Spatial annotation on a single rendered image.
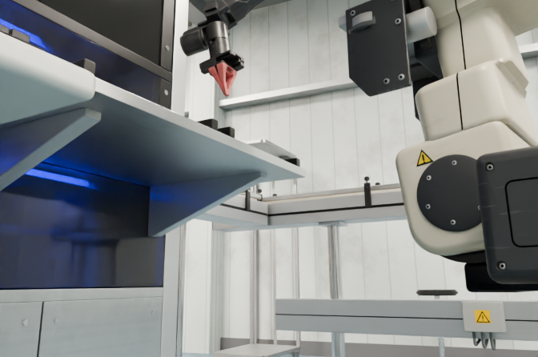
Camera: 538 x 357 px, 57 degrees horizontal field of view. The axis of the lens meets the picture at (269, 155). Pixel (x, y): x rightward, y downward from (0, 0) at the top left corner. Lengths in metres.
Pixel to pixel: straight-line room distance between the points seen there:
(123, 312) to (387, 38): 0.87
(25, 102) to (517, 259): 0.52
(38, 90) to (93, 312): 0.79
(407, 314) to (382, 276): 2.55
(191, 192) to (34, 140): 0.51
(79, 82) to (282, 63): 4.72
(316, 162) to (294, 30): 1.45
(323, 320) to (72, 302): 1.08
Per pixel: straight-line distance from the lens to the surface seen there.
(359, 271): 4.46
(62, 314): 1.16
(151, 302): 1.34
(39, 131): 0.84
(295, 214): 2.01
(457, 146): 0.72
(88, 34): 1.29
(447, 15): 0.83
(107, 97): 0.72
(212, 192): 1.20
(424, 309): 1.85
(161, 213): 1.30
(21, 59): 0.45
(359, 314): 1.92
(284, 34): 5.30
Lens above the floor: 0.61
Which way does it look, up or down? 15 degrees up
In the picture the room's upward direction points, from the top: 1 degrees counter-clockwise
